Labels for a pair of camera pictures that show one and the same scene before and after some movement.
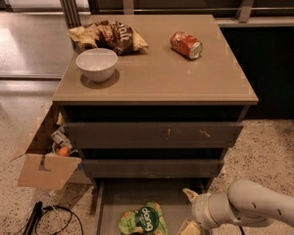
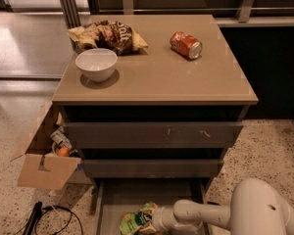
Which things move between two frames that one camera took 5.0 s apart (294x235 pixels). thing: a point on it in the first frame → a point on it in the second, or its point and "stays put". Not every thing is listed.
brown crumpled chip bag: (118, 36) stays put
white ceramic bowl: (97, 64) stays put
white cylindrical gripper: (200, 209) → (161, 219)
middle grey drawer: (152, 167) stays put
